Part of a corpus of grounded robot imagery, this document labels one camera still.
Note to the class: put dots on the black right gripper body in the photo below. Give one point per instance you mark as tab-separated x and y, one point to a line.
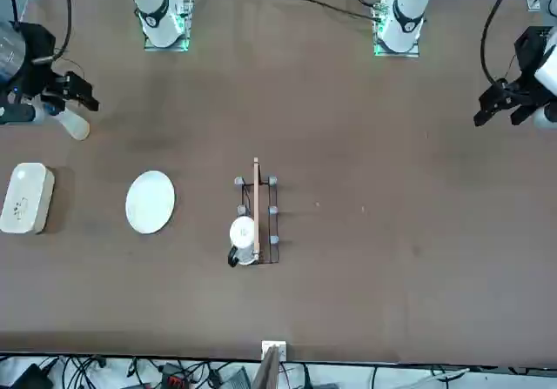
39	45

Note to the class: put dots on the white rectangular lidded box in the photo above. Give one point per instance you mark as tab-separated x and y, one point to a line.
24	197

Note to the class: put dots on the white post bracket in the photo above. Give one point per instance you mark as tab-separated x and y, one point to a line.
282	350

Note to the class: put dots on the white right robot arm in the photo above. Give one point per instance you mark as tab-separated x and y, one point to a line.
159	19

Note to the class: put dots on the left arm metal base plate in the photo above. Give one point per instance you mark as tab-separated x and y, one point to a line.
413	53

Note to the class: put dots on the aluminium camera post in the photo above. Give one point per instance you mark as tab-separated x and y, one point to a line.
267	371

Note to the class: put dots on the white round plate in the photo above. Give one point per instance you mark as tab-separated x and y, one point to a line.
150	202

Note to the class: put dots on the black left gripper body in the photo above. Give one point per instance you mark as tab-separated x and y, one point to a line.
531	49

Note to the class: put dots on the red and black device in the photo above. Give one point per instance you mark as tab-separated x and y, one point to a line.
174	380

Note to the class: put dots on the grey power adapter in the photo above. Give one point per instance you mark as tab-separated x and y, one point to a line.
237	378

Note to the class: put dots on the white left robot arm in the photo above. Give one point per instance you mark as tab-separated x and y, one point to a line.
407	19

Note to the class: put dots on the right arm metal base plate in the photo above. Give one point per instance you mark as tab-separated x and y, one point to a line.
150	48

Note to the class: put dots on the wooden rack bar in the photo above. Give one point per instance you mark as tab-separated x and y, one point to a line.
257	197

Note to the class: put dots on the black power adapter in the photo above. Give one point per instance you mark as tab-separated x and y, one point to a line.
30	378

